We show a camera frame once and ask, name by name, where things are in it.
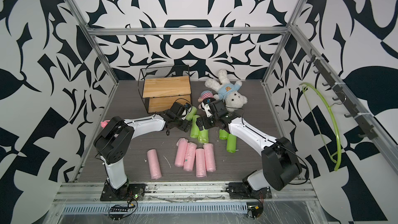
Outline pink plastic toy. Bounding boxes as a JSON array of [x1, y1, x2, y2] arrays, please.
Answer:
[[101, 120, 109, 128]]

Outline wooden wire shelf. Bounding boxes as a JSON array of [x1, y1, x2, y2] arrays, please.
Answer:
[[138, 65, 192, 113]]

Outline pink trash bag roll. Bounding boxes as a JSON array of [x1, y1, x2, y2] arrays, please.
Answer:
[[195, 148, 207, 178], [174, 138, 188, 168], [147, 149, 162, 179], [183, 142, 197, 172], [203, 143, 217, 172]]

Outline green trash bag roll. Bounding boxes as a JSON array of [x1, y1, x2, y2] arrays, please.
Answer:
[[190, 115, 200, 139], [185, 106, 198, 121], [226, 134, 237, 153], [219, 129, 229, 140], [198, 129, 209, 144]]

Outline black wall hook rack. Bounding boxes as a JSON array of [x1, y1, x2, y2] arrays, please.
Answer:
[[307, 54, 378, 140]]

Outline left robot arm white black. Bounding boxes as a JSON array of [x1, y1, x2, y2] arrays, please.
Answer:
[[94, 102, 193, 190]]

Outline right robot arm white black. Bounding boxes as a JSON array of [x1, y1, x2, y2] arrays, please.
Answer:
[[196, 100, 302, 191]]

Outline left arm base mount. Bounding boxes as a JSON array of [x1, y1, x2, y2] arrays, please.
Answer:
[[100, 180, 147, 202]]

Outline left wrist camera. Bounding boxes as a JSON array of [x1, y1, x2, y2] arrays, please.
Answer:
[[184, 103, 192, 113]]

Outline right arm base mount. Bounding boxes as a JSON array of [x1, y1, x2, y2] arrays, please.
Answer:
[[226, 182, 272, 200]]

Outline small doll striped hat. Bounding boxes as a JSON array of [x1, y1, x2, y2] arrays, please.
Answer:
[[198, 90, 216, 105]]

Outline green plastic hanger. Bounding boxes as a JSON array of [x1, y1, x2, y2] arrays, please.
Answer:
[[300, 82, 342, 171]]

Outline black connector box cables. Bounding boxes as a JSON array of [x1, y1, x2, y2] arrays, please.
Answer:
[[108, 204, 137, 222]]

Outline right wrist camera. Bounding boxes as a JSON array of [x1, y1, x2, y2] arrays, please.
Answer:
[[200, 102, 212, 117]]

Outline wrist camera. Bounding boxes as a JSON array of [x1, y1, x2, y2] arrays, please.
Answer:
[[184, 103, 192, 113], [200, 102, 212, 117]]

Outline white teddy bear blue shirt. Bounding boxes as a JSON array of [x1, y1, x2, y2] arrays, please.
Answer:
[[205, 69, 248, 112]]

